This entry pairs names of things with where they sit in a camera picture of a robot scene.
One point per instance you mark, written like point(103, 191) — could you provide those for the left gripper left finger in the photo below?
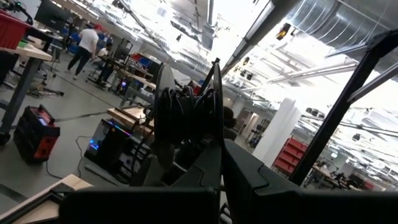
point(140, 208)

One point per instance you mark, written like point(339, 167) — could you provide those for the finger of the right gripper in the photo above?
point(175, 174)
point(149, 171)

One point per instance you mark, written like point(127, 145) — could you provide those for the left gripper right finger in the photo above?
point(311, 208)

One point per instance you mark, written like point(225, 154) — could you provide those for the computer tower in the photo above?
point(105, 146)

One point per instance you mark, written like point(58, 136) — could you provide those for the red bin rack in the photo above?
point(289, 158)

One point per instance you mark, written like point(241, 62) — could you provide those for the wooden work bench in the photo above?
point(130, 115)

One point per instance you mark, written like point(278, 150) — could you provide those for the person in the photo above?
point(105, 57)
point(88, 40)

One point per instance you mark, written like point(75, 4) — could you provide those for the wooden top work table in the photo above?
point(20, 90)

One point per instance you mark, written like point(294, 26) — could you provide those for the green flat object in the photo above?
point(23, 44)

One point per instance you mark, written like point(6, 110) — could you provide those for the black monitor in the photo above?
point(51, 15)

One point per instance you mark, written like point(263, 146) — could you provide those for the red plastic bin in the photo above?
point(12, 31)

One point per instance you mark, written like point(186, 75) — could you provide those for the black pole device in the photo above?
point(26, 15)

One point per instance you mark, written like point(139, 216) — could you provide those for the black aluminium frame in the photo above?
point(326, 130)

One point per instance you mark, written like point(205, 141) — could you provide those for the hanging ceiling camera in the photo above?
point(283, 31)

